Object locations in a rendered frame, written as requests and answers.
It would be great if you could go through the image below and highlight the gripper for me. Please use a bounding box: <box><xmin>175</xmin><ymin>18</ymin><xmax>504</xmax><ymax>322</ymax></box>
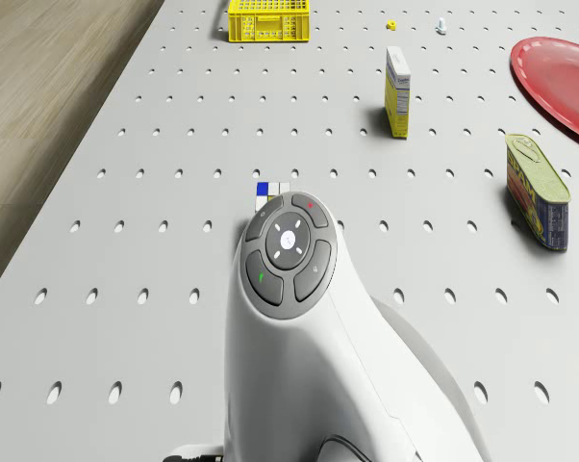
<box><xmin>160</xmin><ymin>442</ymin><xmax>227</xmax><ymax>462</ymax></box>

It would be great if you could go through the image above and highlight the puzzle cube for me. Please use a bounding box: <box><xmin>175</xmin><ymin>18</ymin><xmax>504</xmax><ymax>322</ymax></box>
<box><xmin>252</xmin><ymin>181</ymin><xmax>292</xmax><ymax>216</ymax></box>

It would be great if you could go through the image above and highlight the yellow and white box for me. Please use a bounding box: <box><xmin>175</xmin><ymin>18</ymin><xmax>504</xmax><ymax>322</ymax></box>
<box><xmin>384</xmin><ymin>45</ymin><xmax>413</xmax><ymax>141</ymax></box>

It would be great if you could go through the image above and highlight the flat-sided can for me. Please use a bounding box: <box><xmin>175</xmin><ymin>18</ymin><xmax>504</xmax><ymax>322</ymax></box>
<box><xmin>504</xmin><ymin>133</ymin><xmax>572</xmax><ymax>253</ymax></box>

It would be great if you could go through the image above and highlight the yellow basket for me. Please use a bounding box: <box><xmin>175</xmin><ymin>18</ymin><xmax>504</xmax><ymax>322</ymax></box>
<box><xmin>227</xmin><ymin>0</ymin><xmax>312</xmax><ymax>44</ymax></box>

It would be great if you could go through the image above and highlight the red plate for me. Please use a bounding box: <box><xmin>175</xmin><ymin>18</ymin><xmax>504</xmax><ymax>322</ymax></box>
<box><xmin>510</xmin><ymin>36</ymin><xmax>579</xmax><ymax>146</ymax></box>

